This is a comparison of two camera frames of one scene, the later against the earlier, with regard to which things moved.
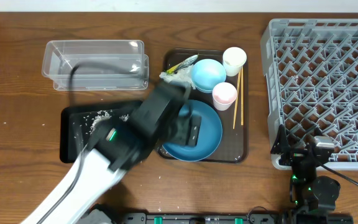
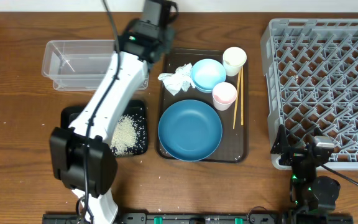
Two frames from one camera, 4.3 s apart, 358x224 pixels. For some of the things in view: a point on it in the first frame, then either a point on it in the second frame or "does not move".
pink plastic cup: [224, 94] does not move
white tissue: [183, 75] does not move
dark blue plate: [209, 137] does not move
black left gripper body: [178, 132] -> [166, 22]
